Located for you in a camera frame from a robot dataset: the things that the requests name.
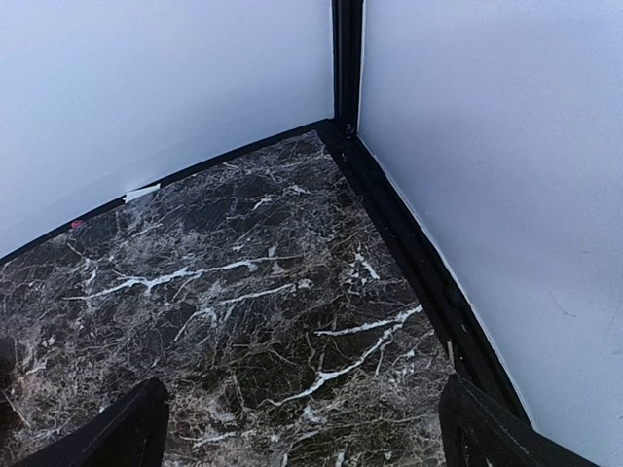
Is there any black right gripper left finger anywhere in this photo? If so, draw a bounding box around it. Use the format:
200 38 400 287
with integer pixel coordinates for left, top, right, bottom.
13 377 169 467

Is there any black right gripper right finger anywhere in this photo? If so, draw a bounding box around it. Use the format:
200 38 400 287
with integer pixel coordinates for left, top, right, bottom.
439 375 593 466

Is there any white tape scrap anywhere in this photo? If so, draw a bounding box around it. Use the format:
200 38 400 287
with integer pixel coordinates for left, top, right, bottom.
123 183 161 203

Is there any black right corner frame post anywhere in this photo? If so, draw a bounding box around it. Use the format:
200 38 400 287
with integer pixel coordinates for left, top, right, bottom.
331 0 364 139

